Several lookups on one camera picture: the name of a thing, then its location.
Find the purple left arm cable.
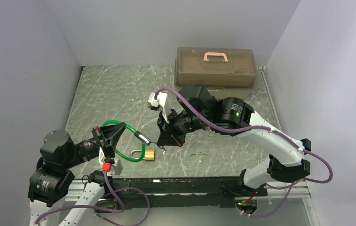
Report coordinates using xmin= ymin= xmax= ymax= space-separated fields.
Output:
xmin=34 ymin=170 xmax=150 ymax=226

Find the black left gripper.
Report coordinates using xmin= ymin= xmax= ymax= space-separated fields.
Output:
xmin=63 ymin=122 xmax=126 ymax=168

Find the green cable lock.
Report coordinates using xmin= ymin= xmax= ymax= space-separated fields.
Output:
xmin=115 ymin=124 xmax=152 ymax=162

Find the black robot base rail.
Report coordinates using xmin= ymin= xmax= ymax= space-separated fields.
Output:
xmin=110 ymin=176 xmax=268 ymax=210

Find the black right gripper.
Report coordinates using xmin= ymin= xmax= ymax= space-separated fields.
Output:
xmin=157 ymin=106 xmax=211 ymax=147

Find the brown plastic toolbox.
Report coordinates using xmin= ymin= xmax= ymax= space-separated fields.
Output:
xmin=174 ymin=47 xmax=258 ymax=99

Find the silver key bunch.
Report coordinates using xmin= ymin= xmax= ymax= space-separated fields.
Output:
xmin=190 ymin=151 xmax=207 ymax=156

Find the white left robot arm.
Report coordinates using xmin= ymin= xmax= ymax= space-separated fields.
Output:
xmin=28 ymin=122 xmax=126 ymax=226

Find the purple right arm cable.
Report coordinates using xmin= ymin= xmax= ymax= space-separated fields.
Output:
xmin=154 ymin=87 xmax=334 ymax=218

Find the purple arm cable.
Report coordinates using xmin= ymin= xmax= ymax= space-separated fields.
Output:
xmin=34 ymin=170 xmax=150 ymax=226
xmin=154 ymin=87 xmax=334 ymax=218

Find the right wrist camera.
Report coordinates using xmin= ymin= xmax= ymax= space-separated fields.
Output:
xmin=148 ymin=92 xmax=171 ymax=124

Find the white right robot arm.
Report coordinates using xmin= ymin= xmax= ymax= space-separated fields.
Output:
xmin=148 ymin=85 xmax=310 ymax=195

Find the brass padlock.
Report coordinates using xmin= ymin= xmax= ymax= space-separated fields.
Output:
xmin=130 ymin=149 xmax=156 ymax=161

